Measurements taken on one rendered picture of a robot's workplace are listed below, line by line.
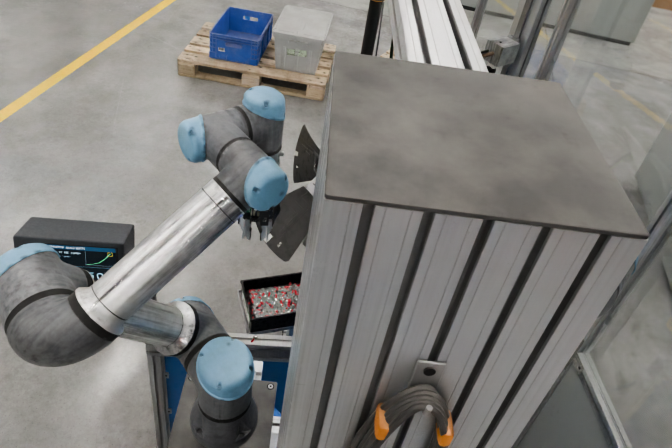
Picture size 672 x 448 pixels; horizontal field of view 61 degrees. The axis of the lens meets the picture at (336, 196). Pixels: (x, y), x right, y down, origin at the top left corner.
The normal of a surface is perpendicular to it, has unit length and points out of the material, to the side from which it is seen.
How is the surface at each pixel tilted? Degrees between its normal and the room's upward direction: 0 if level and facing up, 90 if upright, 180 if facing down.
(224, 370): 7
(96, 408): 0
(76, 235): 15
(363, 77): 0
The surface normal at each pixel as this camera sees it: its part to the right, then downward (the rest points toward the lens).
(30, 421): 0.14, -0.77
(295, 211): -0.33, -0.12
